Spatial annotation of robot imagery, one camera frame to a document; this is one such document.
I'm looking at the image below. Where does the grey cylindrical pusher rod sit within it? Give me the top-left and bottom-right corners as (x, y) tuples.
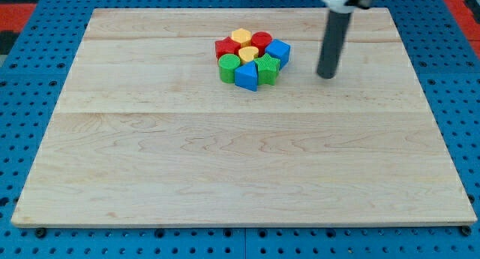
(316, 10), (351, 79)

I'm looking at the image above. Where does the blue triangle block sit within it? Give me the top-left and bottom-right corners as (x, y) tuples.
(234, 62), (258, 92)

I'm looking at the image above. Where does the wooden board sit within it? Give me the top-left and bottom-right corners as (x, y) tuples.
(11, 8), (477, 228)

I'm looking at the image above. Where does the blue cube block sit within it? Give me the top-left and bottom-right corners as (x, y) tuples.
(265, 39), (291, 70)

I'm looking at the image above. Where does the red cylinder block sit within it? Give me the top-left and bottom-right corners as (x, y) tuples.
(250, 32), (273, 57)

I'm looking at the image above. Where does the green star block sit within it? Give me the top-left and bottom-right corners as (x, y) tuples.
(254, 53), (281, 86)

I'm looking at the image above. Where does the yellow hexagon block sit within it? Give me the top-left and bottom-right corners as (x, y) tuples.
(231, 28), (252, 48)

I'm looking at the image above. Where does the yellow heart block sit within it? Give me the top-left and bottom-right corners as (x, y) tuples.
(238, 46), (259, 65)

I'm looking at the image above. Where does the red star block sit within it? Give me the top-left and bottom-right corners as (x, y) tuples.
(214, 37), (241, 60)

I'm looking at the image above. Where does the green cylinder block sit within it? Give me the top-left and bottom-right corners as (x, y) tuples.
(218, 53), (241, 83)

